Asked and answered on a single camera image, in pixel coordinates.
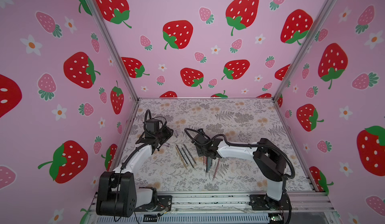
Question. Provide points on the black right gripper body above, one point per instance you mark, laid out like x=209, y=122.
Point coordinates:
x=206, y=148

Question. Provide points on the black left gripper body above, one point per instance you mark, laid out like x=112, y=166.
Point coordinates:
x=162, y=135

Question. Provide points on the blue pencil with clear cap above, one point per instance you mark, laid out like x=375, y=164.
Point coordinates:
x=190, y=154

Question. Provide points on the dark blue striped pencil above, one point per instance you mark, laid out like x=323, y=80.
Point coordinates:
x=188, y=159

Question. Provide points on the yellow pencil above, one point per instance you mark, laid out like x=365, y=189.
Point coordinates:
x=181, y=157

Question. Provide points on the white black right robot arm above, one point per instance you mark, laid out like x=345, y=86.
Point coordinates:
x=272, y=162

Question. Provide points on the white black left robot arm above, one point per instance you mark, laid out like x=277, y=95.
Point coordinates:
x=117, y=194

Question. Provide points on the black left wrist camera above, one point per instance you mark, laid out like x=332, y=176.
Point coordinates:
x=154, y=125

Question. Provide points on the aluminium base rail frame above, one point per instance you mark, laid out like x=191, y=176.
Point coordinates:
x=226, y=208

